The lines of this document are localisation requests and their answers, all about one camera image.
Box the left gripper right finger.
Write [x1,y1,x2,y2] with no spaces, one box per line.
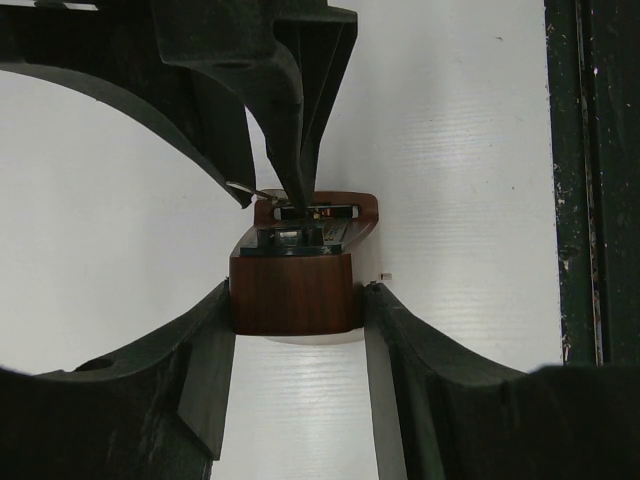
[362,283,639,479]

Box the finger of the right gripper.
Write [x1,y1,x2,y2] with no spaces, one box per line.
[151,1,358,207]
[1,1,255,207]

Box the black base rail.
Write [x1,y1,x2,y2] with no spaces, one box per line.
[545,1,639,365]

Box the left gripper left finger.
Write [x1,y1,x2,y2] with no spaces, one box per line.
[1,284,235,479]

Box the brown wooden metronome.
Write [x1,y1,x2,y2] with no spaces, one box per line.
[229,184,382,344]

